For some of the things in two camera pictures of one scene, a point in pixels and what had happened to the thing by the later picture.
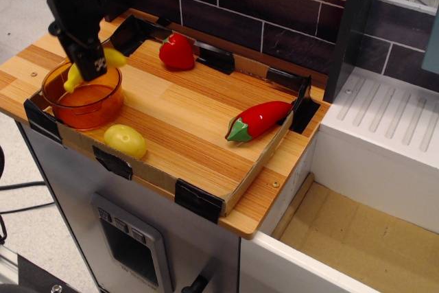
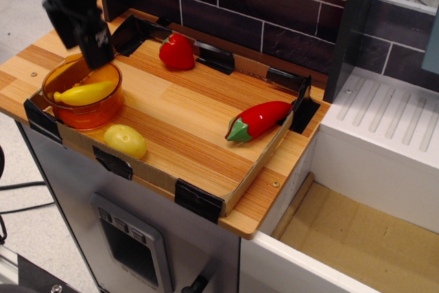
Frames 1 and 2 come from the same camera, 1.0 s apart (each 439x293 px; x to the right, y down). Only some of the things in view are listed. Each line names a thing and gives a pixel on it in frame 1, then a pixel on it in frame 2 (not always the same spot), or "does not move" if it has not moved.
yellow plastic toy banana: [114, 57] → [84, 93]
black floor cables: [5, 187] does not move
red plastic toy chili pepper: [257, 119] does not move
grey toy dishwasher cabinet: [131, 237] does not move
